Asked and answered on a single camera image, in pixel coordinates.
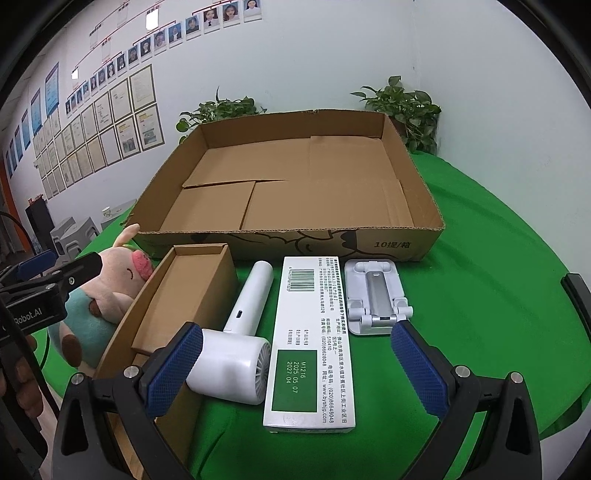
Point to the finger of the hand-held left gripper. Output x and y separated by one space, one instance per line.
78 270
37 264

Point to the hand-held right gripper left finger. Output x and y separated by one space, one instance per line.
178 369

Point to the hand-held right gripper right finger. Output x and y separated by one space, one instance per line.
420 369

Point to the plush pig toy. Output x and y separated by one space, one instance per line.
111 286

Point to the white tube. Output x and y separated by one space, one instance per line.
231 364

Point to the small cardboard box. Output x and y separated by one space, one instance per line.
184 286

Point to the white carton with green label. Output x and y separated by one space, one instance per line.
309 350

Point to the large cardboard box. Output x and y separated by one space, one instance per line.
277 161

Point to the person's left hand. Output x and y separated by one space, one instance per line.
27 387

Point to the grey plastic stool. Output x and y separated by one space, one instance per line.
61 236
85 235

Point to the black cabinet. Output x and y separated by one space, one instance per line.
39 224

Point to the white phone stand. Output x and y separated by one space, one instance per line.
376 286

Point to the green tablecloth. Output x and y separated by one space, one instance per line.
485 277

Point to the group of framed certificates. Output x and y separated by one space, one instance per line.
138 120

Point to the black flat object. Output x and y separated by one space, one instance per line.
577 295

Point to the potted green plant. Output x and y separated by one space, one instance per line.
406 110
221 110

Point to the blue wall poster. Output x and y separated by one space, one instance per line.
51 85
36 111
24 129

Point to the wall chart of portrait photos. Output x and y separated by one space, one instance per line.
207 18

